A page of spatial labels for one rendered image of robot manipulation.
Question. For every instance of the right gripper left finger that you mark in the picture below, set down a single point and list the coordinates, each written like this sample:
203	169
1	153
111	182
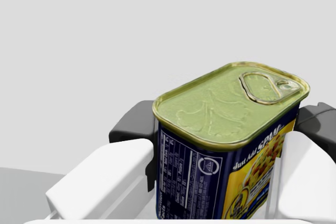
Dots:
105	179

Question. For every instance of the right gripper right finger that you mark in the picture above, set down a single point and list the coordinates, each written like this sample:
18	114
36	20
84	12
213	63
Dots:
307	171

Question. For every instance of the green and blue rectangular can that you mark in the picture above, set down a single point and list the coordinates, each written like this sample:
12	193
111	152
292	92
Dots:
223	134

